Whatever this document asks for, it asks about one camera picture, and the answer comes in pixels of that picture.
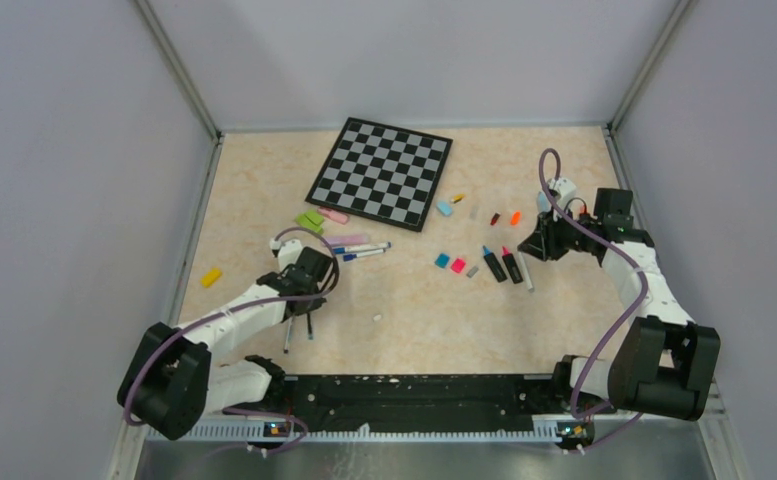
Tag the grey white pen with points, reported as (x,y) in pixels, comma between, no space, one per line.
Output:
(523,265)

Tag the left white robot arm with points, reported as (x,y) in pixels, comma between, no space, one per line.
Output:
(175,378)

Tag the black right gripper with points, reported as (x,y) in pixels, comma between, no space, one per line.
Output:
(545,246)

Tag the pink cap of highlighter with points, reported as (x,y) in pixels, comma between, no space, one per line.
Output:
(458,265)

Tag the light blue highlighter cap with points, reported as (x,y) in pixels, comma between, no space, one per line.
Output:
(444,208)

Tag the black grey chessboard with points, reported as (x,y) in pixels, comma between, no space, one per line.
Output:
(382,173)

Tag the light blue highlighter body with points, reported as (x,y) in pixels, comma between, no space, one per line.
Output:
(542,202)

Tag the pale purple highlighter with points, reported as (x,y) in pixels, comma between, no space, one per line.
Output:
(348,240)

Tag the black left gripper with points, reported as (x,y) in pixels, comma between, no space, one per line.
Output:
(316,305)

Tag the black highlighter pink cap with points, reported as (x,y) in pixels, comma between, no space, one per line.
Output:
(512,268)

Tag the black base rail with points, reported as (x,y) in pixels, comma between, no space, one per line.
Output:
(512,393)

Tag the blue cap of highlighter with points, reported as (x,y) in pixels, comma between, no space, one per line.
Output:
(442,261)

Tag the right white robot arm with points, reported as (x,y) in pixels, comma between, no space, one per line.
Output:
(666,361)

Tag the yellow highlighter cap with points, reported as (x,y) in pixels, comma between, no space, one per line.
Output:
(211,277)

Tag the black highlighter blue cap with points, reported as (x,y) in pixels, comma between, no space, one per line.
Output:
(494,265)

